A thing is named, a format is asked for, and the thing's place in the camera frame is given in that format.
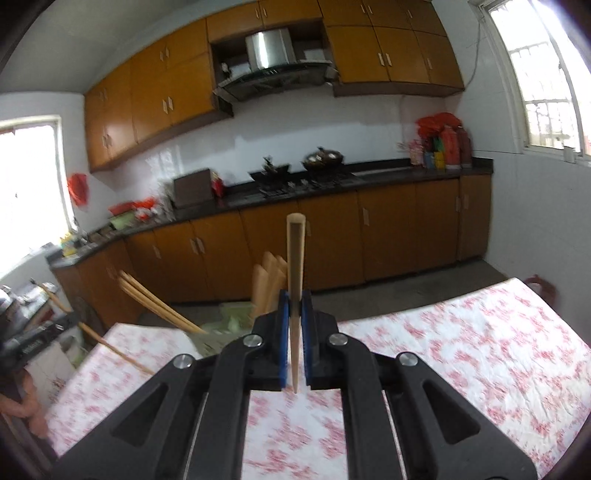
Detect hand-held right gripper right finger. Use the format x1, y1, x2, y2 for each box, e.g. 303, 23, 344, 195
300, 287, 539, 480

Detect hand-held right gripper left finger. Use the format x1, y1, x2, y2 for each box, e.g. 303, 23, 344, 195
51, 287, 291, 480

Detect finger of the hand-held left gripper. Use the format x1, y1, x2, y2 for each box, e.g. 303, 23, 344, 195
44, 313, 78, 333

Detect green perforated utensil holder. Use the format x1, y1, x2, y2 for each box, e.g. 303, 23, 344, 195
193, 301, 256, 358

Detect person's left hand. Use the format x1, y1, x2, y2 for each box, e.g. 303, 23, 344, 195
0, 371, 49, 438

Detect bright window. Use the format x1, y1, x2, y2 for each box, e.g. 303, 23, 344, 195
0, 114, 75, 278

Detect red floral tablecloth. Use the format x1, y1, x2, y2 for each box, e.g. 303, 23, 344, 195
44, 277, 591, 480

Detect red basin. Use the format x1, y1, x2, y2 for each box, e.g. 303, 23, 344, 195
110, 198, 160, 217

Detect brown lower kitchen cabinets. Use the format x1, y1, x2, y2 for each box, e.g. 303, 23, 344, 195
48, 175, 494, 333

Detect brown kitchen cabinets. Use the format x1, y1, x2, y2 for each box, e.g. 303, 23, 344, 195
84, 0, 466, 172
48, 175, 494, 333

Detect gas stove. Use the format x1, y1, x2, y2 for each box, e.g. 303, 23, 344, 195
256, 172, 357, 197

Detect brown box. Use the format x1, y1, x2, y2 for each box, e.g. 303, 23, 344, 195
172, 168, 216, 209

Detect black wok with lid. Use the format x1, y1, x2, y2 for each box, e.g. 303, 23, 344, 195
301, 147, 346, 172

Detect black kitchen countertop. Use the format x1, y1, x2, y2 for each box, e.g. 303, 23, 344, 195
46, 157, 495, 271

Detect dark red chair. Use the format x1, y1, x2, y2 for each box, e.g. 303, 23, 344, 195
529, 274, 558, 303

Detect red plastic bag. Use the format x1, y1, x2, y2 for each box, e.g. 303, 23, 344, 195
417, 112, 462, 139

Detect steel range hood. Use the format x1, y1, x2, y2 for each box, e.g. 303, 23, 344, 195
211, 28, 339, 103

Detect brown upper kitchen cabinets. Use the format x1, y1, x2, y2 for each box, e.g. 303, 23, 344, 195
84, 0, 466, 172

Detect barred window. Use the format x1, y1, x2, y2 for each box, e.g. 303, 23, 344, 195
478, 0, 591, 161

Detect red bag on wall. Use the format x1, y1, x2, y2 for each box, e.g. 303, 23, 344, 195
68, 173, 88, 208

